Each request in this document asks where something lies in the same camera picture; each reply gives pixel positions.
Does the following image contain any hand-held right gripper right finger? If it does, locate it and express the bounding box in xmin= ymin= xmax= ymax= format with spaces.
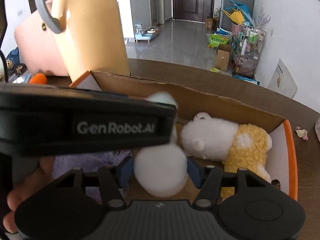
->
xmin=186 ymin=156 xmax=268 ymax=209

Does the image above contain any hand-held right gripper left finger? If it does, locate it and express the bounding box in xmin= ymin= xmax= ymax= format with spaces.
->
xmin=52 ymin=157 xmax=135 ymax=210

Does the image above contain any white plush ball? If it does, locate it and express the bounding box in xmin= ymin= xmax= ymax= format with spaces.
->
xmin=133 ymin=144 xmax=190 ymax=198

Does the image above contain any yellow and white plush toy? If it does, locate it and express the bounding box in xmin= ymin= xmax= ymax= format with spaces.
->
xmin=180 ymin=112 xmax=273 ymax=201

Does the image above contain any purple fluffy cloth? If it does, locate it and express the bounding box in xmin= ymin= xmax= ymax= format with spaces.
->
xmin=52 ymin=149 xmax=133 ymax=203

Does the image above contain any orange cardboard box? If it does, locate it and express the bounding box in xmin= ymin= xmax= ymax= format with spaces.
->
xmin=68 ymin=70 xmax=299 ymax=203

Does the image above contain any person's left hand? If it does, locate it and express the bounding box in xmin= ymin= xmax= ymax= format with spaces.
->
xmin=4 ymin=155 xmax=55 ymax=234

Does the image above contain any orange fruit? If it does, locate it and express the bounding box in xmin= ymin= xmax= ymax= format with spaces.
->
xmin=29 ymin=73 xmax=48 ymax=85

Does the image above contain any pink hard-shell suitcase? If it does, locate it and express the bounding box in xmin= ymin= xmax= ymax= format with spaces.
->
xmin=14 ymin=0 xmax=70 ymax=77

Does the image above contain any yellow thermos jug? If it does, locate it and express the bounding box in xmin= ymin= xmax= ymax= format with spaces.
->
xmin=33 ymin=0 xmax=131 ymax=81

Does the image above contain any open cardboard carton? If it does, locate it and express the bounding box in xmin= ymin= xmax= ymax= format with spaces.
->
xmin=215 ymin=43 xmax=233 ymax=72

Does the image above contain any blue pet feeder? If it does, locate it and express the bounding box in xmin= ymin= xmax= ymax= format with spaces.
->
xmin=134 ymin=23 xmax=161 ymax=43

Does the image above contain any green printed bag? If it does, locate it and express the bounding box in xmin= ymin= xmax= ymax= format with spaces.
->
xmin=208 ymin=33 xmax=230 ymax=50

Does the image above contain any small brown cardboard carton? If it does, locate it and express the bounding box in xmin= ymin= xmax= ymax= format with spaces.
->
xmin=205 ymin=16 xmax=221 ymax=32

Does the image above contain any dark brown door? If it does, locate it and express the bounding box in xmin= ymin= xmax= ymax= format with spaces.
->
xmin=173 ymin=0 xmax=216 ymax=25

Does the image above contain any wire rack with bottles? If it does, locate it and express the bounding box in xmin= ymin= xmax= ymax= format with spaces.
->
xmin=233 ymin=26 xmax=266 ymax=77

